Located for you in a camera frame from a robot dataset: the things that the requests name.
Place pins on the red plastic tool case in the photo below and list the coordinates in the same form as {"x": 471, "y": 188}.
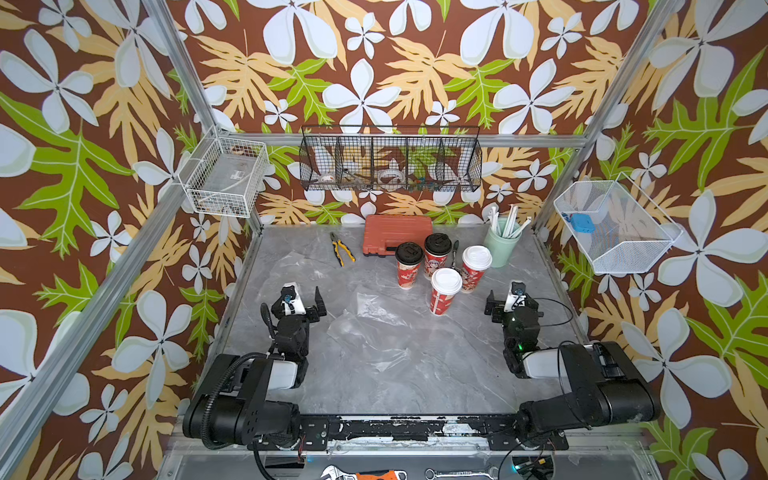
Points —
{"x": 384, "y": 233}

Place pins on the blue object in basket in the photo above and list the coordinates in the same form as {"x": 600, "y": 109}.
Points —
{"x": 582, "y": 223}

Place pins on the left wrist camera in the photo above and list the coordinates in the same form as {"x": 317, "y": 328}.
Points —
{"x": 288, "y": 298}

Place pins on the black wire basket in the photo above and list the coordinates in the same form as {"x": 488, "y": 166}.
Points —
{"x": 390, "y": 158}

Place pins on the black lid red cup left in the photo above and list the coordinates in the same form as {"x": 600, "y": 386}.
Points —
{"x": 409, "y": 256}

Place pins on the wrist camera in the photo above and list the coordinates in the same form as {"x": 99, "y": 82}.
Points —
{"x": 288, "y": 298}
{"x": 516, "y": 295}

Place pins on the black mounting rail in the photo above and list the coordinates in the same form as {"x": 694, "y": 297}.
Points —
{"x": 494, "y": 432}

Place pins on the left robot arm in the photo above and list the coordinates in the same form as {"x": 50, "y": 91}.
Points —
{"x": 230, "y": 406}

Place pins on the silver spanner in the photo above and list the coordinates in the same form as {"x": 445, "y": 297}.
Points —
{"x": 491, "y": 473}

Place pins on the white lid red cup front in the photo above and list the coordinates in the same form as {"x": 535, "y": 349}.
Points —
{"x": 446, "y": 283}

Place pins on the green straw holder cup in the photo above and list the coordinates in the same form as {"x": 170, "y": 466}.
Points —
{"x": 500, "y": 247}

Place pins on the clear plastic bag rear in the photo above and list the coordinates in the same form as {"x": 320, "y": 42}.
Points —
{"x": 307, "y": 273}

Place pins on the black lid red cup right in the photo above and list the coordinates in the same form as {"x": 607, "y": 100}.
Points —
{"x": 437, "y": 247}

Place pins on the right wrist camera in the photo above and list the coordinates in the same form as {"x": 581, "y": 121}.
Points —
{"x": 516, "y": 295}

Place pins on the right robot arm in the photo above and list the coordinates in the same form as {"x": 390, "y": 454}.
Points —
{"x": 599, "y": 384}

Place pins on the white mesh basket right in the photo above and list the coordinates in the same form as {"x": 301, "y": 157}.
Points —
{"x": 632, "y": 231}

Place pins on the white lid red cup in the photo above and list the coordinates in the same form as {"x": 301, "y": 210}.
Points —
{"x": 476, "y": 260}
{"x": 446, "y": 283}

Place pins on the white wire basket left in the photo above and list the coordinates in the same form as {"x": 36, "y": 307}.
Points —
{"x": 224, "y": 174}

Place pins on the clear plastic carrier bag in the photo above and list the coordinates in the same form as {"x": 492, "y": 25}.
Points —
{"x": 383, "y": 332}

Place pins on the yellow black pliers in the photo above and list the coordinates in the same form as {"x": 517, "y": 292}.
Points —
{"x": 341, "y": 250}

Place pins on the black screwdriver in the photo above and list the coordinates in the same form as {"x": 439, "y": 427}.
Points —
{"x": 454, "y": 254}

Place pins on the orange adjustable wrench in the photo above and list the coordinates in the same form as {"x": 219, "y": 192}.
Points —
{"x": 332, "y": 472}

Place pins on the black lid red cup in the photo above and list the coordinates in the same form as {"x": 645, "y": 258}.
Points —
{"x": 437, "y": 247}
{"x": 409, "y": 256}

